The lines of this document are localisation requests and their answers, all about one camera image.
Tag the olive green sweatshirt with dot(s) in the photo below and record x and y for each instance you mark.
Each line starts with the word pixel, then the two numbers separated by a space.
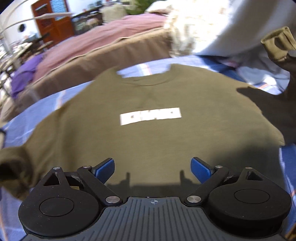
pixel 148 139

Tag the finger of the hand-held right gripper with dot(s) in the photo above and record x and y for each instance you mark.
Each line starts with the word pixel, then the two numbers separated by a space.
pixel 292 54

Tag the green plant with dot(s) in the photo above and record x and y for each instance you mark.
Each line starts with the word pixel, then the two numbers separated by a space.
pixel 141 4

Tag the cream cushion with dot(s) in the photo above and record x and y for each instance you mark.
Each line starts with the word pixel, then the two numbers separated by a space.
pixel 113 13

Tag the light grey cloth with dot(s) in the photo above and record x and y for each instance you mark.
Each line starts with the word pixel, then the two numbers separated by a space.
pixel 242 27

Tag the pink blanket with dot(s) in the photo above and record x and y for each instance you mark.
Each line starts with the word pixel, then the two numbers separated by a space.
pixel 104 32

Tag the blue plaid bed sheet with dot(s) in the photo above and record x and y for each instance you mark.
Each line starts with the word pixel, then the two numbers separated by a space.
pixel 46 104

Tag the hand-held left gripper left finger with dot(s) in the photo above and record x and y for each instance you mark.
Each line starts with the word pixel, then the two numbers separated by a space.
pixel 104 171

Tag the red-brown wooden cabinet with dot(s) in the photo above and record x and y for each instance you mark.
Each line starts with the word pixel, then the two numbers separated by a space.
pixel 49 27

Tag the white curved rod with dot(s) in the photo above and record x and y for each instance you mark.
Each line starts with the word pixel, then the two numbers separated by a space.
pixel 46 16

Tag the white fluffy blanket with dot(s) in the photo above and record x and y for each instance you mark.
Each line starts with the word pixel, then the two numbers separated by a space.
pixel 192 30

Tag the brown blanket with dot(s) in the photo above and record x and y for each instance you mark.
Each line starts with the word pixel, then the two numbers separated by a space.
pixel 104 56

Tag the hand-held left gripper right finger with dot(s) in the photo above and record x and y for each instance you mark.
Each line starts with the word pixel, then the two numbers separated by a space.
pixel 200 171

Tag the purple cloth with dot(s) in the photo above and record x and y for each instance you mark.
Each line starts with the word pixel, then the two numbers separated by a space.
pixel 25 72

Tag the round black wall clock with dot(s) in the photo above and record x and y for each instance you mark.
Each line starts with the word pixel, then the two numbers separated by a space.
pixel 22 27

